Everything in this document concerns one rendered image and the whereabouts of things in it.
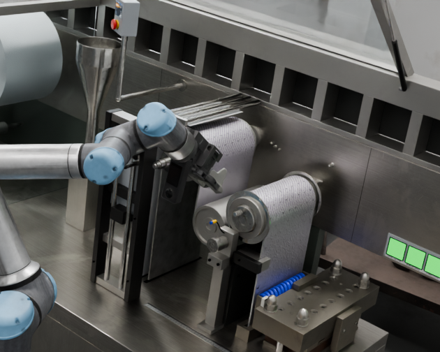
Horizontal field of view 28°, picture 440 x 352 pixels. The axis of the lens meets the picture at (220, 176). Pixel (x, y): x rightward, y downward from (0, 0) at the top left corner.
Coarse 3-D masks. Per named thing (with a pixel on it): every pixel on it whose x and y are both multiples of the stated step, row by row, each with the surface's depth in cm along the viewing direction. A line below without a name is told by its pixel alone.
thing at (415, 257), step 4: (412, 248) 242; (408, 252) 243; (412, 252) 242; (416, 252) 241; (420, 252) 240; (408, 256) 243; (412, 256) 242; (416, 256) 242; (420, 256) 241; (424, 256) 240; (408, 260) 244; (412, 260) 243; (416, 260) 242; (420, 260) 241; (412, 264) 243; (416, 264) 242; (420, 264) 241; (420, 268) 242
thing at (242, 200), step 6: (240, 198) 234; (246, 198) 233; (234, 204) 236; (240, 204) 234; (246, 204) 233; (252, 204) 232; (228, 210) 238; (258, 210) 231; (228, 216) 238; (258, 216) 231; (258, 222) 232; (264, 222) 232; (234, 228) 238; (258, 228) 232; (240, 234) 237; (246, 234) 236; (252, 234) 234; (258, 234) 233
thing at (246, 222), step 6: (234, 210) 235; (246, 210) 232; (252, 210) 232; (240, 216) 235; (246, 216) 233; (252, 216) 232; (234, 222) 236; (240, 222) 235; (246, 222) 234; (252, 222) 232; (240, 228) 235; (246, 228) 234; (252, 228) 233
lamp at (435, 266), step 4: (428, 256) 239; (432, 256) 238; (428, 260) 239; (432, 260) 239; (436, 260) 238; (428, 264) 240; (432, 264) 239; (436, 264) 238; (428, 268) 240; (432, 268) 239; (436, 268) 239; (432, 272) 240; (436, 272) 239
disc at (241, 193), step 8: (240, 192) 235; (248, 192) 233; (232, 200) 237; (256, 200) 232; (264, 208) 231; (264, 216) 231; (264, 224) 232; (264, 232) 233; (248, 240) 237; (256, 240) 235
